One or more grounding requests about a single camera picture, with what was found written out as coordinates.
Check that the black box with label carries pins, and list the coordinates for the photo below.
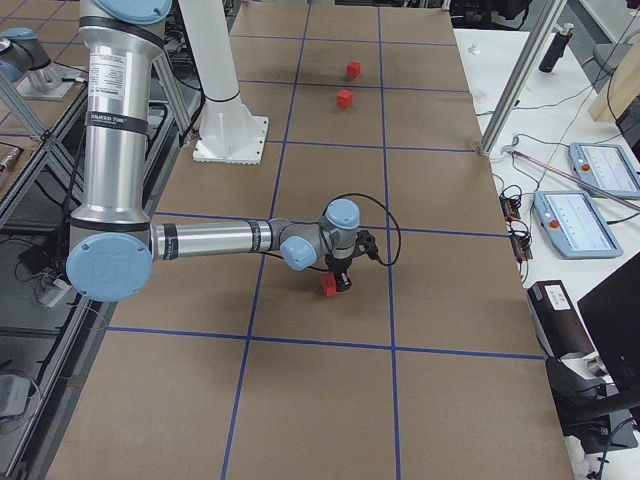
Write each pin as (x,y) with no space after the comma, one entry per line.
(556,321)

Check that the teach pendant tablet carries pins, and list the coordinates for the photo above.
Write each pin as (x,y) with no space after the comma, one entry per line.
(574,225)
(606,167)

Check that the near teach pendant tablet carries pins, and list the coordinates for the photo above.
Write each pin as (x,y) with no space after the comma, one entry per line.
(574,225)

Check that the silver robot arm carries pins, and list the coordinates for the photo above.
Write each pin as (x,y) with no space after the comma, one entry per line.
(26,64)
(113,243)

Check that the small red circuit board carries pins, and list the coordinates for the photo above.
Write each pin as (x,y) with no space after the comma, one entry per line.
(510,207)

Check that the black monitor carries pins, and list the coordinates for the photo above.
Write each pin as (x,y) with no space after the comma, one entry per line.
(610,312)

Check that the far teach pendant tablet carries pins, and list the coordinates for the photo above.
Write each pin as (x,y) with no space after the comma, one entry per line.
(606,167)

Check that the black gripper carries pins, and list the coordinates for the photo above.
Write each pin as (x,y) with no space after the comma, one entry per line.
(338,266)

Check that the black cylindrical handle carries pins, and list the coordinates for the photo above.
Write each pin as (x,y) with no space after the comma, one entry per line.
(561,38)

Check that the metal rod with handle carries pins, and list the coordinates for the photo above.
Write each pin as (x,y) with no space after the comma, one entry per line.
(568,176)

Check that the white pedestal column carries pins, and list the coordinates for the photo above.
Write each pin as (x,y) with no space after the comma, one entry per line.
(228,132)

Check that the wrist black camera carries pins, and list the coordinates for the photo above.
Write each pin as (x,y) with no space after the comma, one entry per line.
(366,245)

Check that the aluminium frame post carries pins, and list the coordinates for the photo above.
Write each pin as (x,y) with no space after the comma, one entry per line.
(520,73)

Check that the red block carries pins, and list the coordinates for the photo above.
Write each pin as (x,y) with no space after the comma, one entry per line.
(329,284)
(344,98)
(353,70)

